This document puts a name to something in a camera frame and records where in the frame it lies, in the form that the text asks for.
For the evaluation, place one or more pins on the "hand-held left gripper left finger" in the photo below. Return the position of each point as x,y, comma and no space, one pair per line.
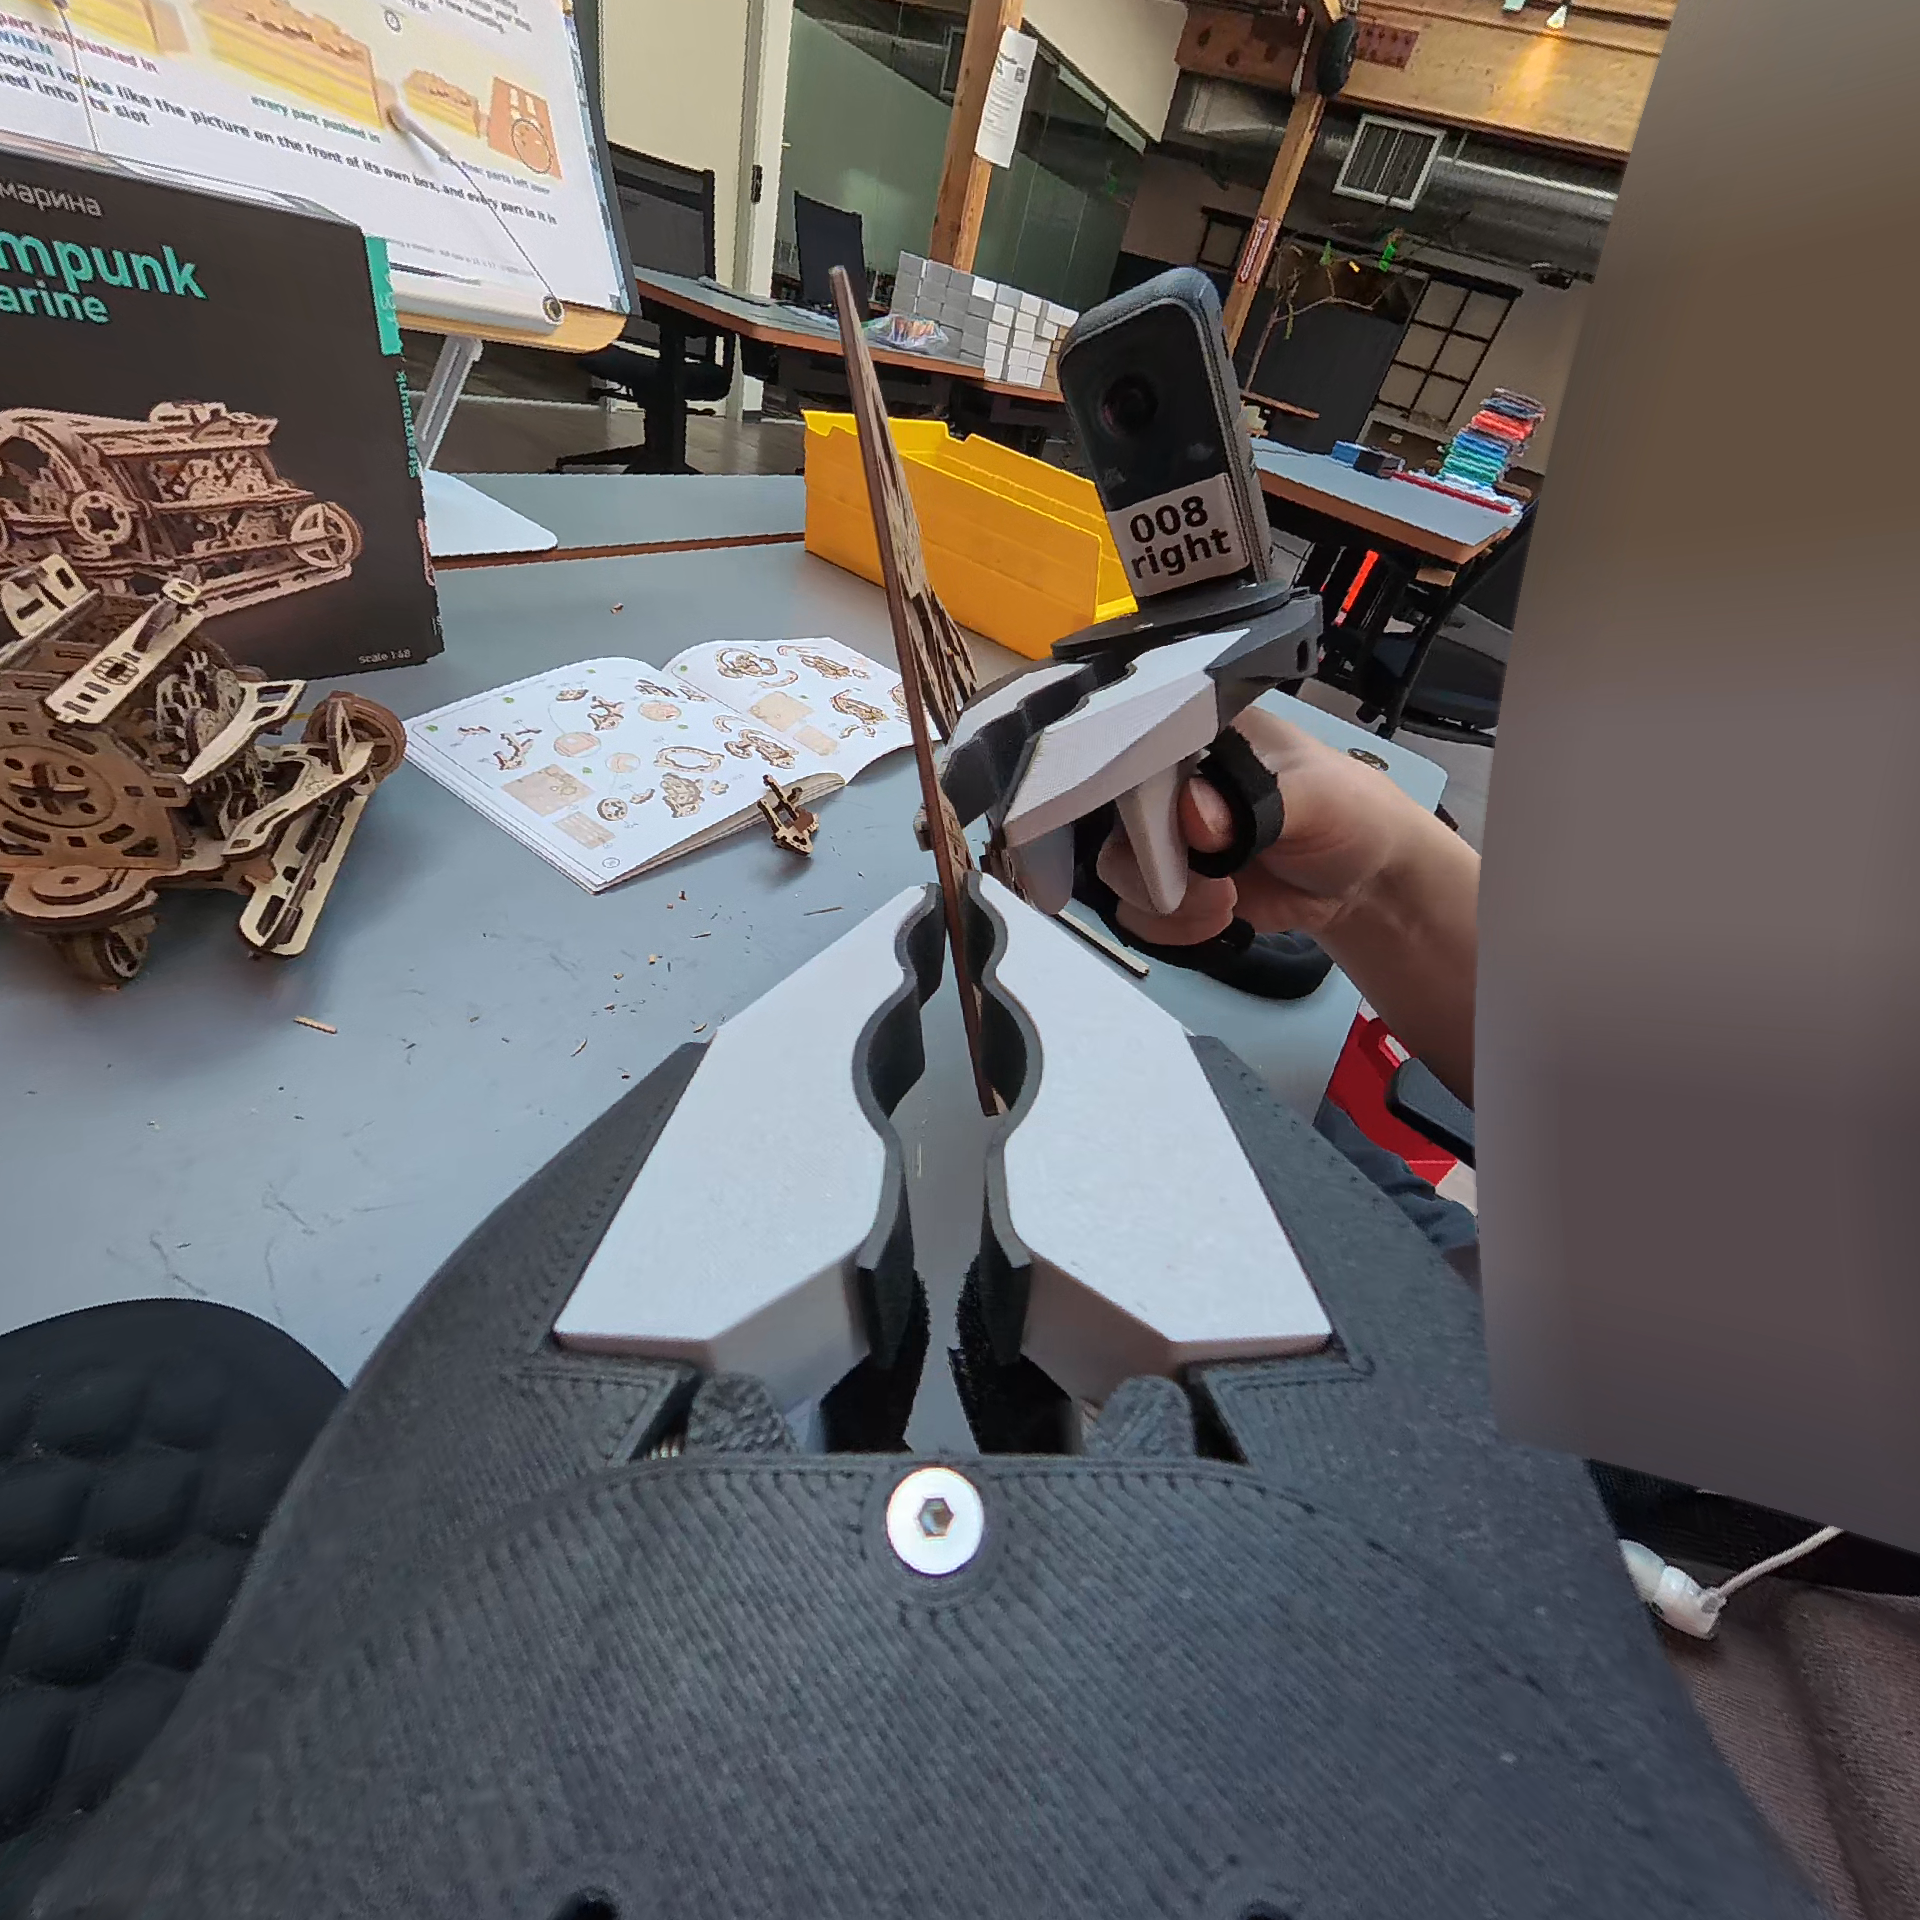
749,1200

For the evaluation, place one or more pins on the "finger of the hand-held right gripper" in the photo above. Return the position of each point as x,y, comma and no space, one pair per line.
1109,751
991,721

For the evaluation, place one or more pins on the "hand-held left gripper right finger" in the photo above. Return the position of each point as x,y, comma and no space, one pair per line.
1154,1200

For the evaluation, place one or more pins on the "laser-cut plywood parts sheet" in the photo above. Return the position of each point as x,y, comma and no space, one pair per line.
908,556

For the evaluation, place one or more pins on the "small wooden model subassembly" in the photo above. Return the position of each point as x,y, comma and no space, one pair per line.
786,818

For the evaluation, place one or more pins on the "assembled wooden submarine model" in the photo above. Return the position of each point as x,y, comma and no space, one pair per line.
105,795

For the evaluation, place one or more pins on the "black model kit box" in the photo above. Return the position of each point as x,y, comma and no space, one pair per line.
225,360

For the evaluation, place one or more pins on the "person's right hand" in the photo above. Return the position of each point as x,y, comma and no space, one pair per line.
1349,839

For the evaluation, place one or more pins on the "nested yellow plastic bins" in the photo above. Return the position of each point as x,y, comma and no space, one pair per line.
975,539

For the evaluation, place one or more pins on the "stack of small white boxes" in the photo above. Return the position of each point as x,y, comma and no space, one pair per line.
991,316

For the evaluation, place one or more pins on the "red and black chair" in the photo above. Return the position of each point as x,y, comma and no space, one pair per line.
1359,1079

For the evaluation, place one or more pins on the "wooden edged desk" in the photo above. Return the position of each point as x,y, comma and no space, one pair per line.
721,299
1381,503

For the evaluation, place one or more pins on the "black office chair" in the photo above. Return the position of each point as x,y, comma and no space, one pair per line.
660,224
1424,661

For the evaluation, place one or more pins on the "stack of coloured packets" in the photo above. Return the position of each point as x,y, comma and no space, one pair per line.
1492,441

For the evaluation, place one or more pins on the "white paper notice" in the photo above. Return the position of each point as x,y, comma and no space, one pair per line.
1004,98

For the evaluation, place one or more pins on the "black computer monitor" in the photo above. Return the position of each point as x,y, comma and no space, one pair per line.
831,248

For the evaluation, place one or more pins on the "white instruction booklet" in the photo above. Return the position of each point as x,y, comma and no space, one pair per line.
599,779

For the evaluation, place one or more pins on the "white poster stand base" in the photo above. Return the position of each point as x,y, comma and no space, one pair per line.
481,523

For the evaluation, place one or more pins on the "black padded wrist rest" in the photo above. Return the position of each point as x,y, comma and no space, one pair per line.
119,1576

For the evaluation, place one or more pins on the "instruction poster board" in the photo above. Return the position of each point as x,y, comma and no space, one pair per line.
300,90

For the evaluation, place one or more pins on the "wall air vent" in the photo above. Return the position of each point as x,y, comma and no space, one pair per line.
1388,161

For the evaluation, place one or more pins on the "silver air duct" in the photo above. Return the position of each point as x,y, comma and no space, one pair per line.
1499,210

